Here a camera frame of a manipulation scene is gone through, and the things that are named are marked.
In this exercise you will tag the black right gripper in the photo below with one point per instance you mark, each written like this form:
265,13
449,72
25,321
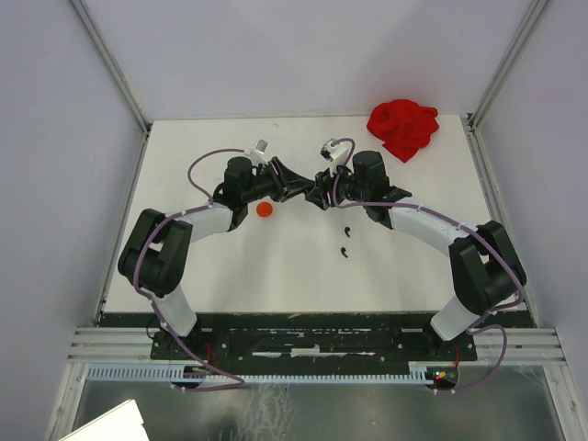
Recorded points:
320,197

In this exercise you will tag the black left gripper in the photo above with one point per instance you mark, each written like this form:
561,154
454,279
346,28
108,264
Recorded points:
296,183

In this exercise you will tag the orange round earbud case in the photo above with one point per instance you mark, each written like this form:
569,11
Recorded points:
264,209

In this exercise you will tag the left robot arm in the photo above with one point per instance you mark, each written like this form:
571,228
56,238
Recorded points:
154,257

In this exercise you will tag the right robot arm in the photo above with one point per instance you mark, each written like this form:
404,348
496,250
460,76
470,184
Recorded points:
485,269

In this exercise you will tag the red crumpled cloth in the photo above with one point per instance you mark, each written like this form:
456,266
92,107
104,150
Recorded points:
403,126

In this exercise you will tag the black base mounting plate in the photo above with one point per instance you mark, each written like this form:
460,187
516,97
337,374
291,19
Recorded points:
392,343

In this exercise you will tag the white paper sheet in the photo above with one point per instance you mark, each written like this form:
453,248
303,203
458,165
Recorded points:
123,423

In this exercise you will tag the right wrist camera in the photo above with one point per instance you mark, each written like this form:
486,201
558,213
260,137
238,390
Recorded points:
338,152

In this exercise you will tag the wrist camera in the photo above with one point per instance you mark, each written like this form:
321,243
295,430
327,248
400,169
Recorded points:
257,153
338,152

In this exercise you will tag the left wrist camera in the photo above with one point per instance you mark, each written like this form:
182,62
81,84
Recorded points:
257,153

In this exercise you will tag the right aluminium frame post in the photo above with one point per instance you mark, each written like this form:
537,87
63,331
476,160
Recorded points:
523,34

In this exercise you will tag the aluminium frame post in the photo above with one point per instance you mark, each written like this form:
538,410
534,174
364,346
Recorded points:
84,16
523,34

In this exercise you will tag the aluminium front rail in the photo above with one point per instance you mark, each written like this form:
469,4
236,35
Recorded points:
525,347

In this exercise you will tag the left aluminium frame post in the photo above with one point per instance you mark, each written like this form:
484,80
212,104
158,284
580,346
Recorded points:
84,16

